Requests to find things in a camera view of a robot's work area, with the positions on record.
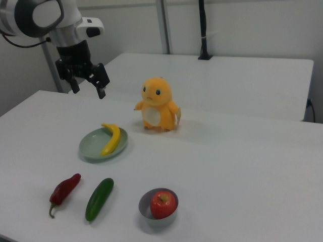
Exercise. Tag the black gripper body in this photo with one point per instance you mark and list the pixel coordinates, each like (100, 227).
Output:
(74, 54)

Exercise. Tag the grey bowl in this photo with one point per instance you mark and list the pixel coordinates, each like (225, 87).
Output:
(146, 211)

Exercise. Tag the red toy apple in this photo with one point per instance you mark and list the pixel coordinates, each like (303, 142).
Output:
(163, 204)

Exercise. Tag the silver metal stand post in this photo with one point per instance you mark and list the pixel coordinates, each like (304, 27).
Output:
(51, 68)

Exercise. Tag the black camera stand pole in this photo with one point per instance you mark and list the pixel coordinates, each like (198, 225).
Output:
(204, 30)

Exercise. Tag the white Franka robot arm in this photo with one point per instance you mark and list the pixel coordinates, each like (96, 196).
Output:
(70, 15)

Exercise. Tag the orange plush dinosaur toy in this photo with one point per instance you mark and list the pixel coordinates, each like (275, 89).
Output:
(156, 103)

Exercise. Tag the yellow toy banana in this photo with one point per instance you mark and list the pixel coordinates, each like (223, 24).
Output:
(113, 140)

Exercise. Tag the pale green plate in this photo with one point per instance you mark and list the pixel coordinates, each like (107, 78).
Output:
(93, 146)

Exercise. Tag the red chili pepper toy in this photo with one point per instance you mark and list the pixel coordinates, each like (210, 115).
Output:
(64, 190)

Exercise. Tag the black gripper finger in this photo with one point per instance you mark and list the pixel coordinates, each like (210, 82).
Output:
(101, 80)
(75, 87)

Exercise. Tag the grey partition post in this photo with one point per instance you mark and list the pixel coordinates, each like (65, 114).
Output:
(165, 27)

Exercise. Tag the green toy cucumber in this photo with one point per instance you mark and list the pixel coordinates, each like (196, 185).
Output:
(99, 199)

